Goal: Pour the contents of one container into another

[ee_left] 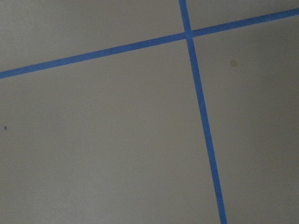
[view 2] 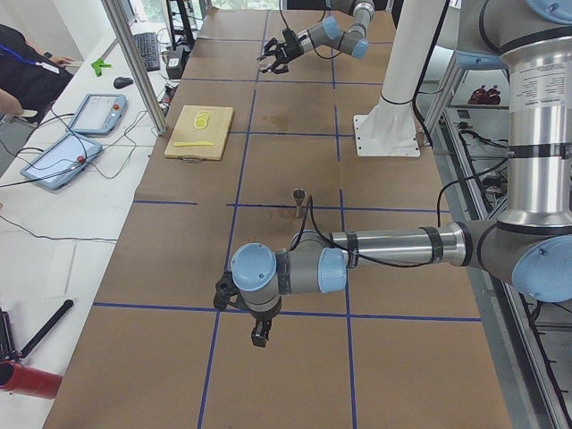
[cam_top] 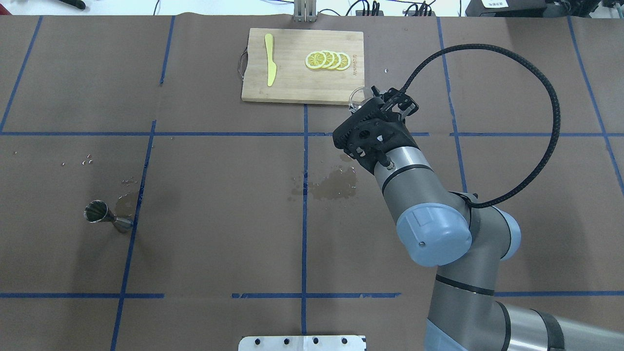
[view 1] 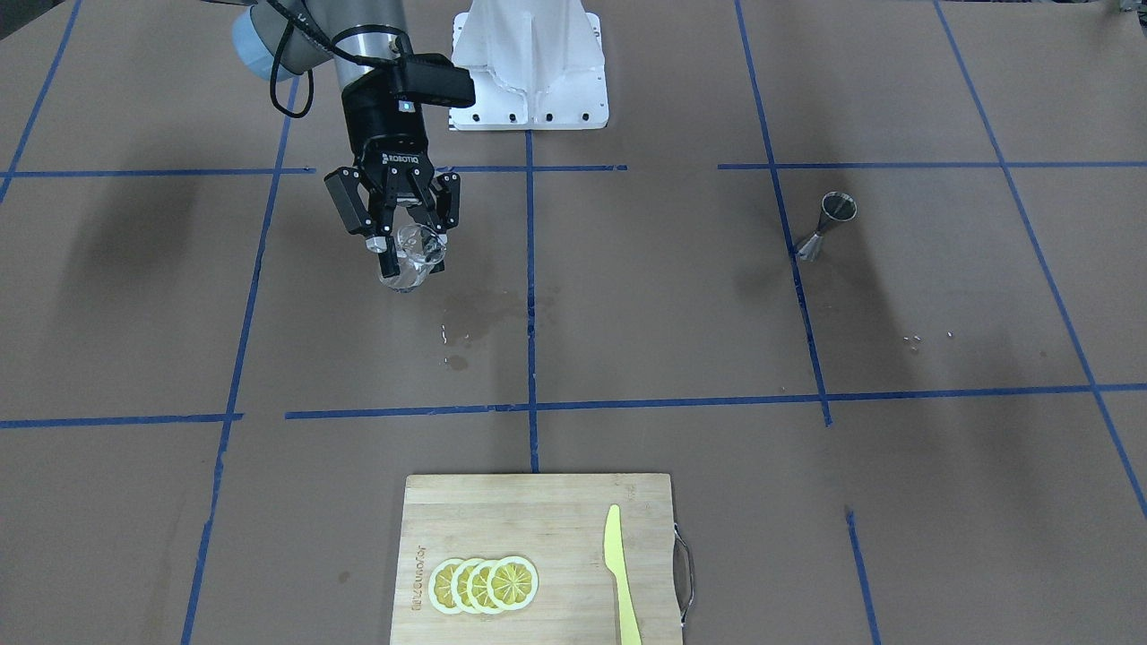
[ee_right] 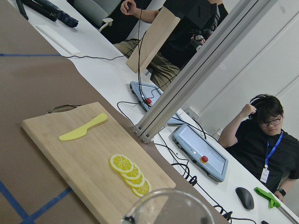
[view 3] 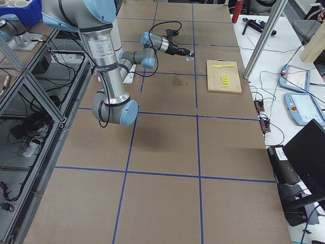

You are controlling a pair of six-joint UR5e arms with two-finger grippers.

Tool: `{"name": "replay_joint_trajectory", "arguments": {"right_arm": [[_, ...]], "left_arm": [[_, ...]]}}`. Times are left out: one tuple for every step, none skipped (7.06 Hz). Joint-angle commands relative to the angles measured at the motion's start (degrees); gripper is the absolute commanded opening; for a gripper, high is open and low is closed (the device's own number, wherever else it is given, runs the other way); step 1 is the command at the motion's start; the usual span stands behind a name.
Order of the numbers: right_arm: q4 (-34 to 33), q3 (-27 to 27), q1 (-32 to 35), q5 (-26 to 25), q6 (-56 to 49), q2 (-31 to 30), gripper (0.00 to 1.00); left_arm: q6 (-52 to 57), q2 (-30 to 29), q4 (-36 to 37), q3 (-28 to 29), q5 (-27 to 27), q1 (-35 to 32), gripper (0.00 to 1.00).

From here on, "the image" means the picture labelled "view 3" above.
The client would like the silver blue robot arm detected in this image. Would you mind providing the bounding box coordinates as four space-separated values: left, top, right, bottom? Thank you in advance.
42 1 194 126

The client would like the red bottle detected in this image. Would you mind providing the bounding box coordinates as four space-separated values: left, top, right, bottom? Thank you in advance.
232 0 244 23

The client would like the blue storage bin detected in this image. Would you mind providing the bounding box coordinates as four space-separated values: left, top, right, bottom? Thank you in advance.
1 0 42 26

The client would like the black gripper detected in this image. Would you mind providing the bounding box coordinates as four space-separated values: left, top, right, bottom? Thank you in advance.
167 42 194 57

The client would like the clear glass measuring cup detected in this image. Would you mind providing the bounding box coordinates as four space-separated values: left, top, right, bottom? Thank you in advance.
186 54 194 61

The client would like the black box with label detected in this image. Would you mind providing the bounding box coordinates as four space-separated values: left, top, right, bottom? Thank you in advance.
267 145 300 186

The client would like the yellow plastic knife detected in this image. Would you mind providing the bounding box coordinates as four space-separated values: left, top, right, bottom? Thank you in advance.
212 64 235 68

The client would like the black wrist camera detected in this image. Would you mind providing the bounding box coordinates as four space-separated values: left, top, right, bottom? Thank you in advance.
165 28 179 40

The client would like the black computer monitor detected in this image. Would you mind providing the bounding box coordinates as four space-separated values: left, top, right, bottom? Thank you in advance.
277 119 324 226

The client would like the orange connector board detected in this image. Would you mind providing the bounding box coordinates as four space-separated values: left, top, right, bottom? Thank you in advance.
259 117 271 134
254 100 265 114

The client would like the far blue teach pendant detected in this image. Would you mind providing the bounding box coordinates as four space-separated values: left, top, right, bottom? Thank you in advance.
279 65 310 93

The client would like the black tool on desk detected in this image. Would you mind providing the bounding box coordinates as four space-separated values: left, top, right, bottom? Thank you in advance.
242 18 267 35

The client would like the blue teach pendant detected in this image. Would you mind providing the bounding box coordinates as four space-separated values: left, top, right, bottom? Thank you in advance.
279 65 310 93
284 93 324 127

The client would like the grey office chair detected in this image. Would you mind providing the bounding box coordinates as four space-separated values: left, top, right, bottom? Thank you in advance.
292 1 324 44

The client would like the wooden cutting board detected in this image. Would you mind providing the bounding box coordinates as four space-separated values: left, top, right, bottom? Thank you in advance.
206 60 242 94

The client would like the aluminium frame post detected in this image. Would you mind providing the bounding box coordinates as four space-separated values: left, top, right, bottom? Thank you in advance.
243 0 288 79

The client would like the near blue teach pendant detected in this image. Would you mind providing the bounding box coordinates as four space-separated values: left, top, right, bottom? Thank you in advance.
284 93 324 127

